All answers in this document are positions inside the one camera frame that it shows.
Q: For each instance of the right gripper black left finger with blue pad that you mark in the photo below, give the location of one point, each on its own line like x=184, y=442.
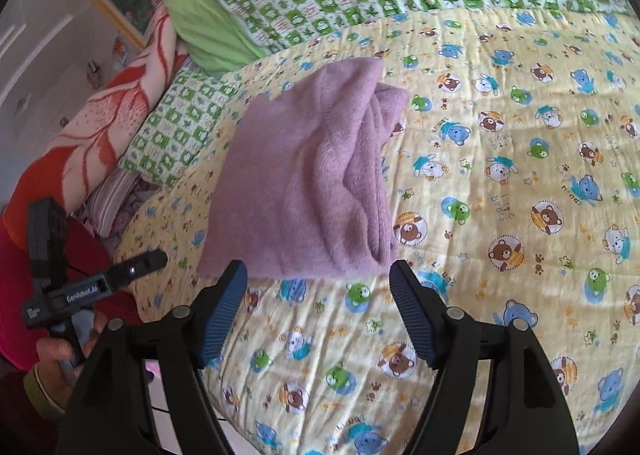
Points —
x=195, y=335

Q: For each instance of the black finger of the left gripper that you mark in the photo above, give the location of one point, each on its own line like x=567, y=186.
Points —
x=122, y=274

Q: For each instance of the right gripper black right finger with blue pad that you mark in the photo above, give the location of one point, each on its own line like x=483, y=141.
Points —
x=448, y=340

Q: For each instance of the pink purple knit sweater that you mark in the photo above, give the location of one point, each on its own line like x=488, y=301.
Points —
x=301, y=192

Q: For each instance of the person's left hand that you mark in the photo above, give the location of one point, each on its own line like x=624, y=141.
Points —
x=52, y=352

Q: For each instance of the striped purple cloth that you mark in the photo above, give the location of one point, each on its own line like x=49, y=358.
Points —
x=115, y=201

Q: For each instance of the olive sleeve cuff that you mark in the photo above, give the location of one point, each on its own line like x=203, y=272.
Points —
x=40, y=398

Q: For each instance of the red cream floral blanket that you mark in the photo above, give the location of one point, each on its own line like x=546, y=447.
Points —
x=89, y=147

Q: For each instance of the green checkered pillow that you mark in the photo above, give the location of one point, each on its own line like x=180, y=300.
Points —
x=178, y=127

